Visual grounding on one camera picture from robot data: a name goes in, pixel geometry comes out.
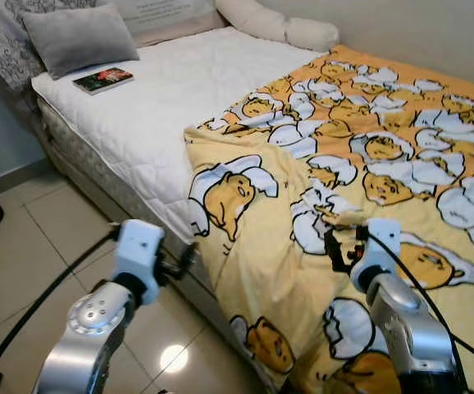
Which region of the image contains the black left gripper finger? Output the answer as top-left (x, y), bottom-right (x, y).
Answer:
top-left (174, 242), bottom-right (199, 282)

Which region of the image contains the yellow cartoon egg blanket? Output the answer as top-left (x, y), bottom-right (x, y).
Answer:
top-left (184, 45), bottom-right (474, 394)

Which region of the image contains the dark paperback book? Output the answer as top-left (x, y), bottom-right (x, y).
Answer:
top-left (72, 66), bottom-right (136, 96)

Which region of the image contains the grey pillow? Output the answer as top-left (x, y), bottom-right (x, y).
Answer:
top-left (21, 3), bottom-right (142, 81)

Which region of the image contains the white quilted mattress cover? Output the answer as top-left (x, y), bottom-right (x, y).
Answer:
top-left (30, 26), bottom-right (321, 245)

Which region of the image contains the long beige bolster pillow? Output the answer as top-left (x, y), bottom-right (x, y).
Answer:
top-left (215, 0), bottom-right (341, 53)

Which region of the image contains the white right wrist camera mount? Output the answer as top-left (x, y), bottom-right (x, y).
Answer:
top-left (350, 217), bottom-right (403, 293)

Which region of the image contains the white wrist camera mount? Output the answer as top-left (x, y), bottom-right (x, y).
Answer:
top-left (350, 217), bottom-right (403, 293)
top-left (110, 218), bottom-right (166, 307)

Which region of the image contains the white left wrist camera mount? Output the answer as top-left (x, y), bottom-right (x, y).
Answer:
top-left (110, 218), bottom-right (166, 307)

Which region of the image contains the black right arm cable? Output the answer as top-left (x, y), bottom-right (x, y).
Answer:
top-left (365, 230), bottom-right (474, 374)

